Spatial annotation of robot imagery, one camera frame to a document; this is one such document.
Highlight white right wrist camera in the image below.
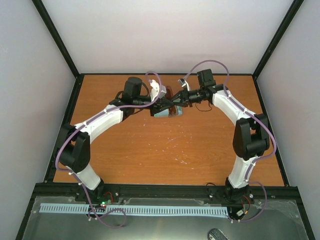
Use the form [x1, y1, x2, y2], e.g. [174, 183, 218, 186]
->
[178, 78, 191, 91]

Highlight grey glasses case teal lining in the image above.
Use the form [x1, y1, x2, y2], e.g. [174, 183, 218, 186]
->
[154, 106, 183, 118]

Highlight black oval foot pedal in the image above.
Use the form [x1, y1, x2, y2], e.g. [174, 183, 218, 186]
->
[207, 228, 229, 240]

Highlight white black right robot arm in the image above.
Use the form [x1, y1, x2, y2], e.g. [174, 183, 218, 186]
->
[171, 69, 270, 203]

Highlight metal base plate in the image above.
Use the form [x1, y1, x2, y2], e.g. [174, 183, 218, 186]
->
[23, 197, 308, 240]

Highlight light blue slotted cable duct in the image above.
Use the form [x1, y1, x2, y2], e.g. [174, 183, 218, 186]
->
[38, 203, 228, 218]

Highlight brown sunglasses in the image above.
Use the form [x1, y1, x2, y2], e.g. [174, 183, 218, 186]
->
[165, 85, 179, 117]

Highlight black aluminium frame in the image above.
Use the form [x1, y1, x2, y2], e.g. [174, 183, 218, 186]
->
[16, 0, 315, 240]

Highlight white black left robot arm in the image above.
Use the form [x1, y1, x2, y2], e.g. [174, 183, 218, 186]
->
[55, 76, 175, 202]

